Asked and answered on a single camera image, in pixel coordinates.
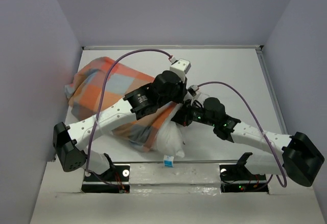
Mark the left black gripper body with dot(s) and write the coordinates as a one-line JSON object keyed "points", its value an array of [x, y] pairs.
{"points": [[178, 95]]}

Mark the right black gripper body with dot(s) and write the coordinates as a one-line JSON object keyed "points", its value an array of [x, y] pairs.
{"points": [[192, 113]]}

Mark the white pillow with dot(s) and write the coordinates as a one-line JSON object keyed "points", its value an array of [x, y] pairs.
{"points": [[170, 138]]}

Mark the orange blue checked pillowcase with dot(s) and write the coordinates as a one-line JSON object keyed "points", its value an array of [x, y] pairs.
{"points": [[102, 83]]}

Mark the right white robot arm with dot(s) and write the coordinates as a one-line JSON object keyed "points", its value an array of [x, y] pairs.
{"points": [[295, 156]]}

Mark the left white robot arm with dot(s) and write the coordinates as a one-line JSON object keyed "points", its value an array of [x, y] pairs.
{"points": [[71, 142]]}

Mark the white pillow label tag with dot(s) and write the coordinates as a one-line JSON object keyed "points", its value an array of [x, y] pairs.
{"points": [[168, 161]]}

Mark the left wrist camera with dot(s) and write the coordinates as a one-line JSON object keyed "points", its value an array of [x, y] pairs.
{"points": [[180, 67]]}

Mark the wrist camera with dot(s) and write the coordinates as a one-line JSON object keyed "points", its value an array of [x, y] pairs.
{"points": [[194, 92], [180, 67]]}

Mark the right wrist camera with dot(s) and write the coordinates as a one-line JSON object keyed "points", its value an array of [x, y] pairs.
{"points": [[194, 92]]}

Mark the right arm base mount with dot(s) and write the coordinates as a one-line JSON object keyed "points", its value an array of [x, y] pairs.
{"points": [[236, 178]]}

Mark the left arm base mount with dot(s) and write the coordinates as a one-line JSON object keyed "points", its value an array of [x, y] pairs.
{"points": [[114, 180]]}

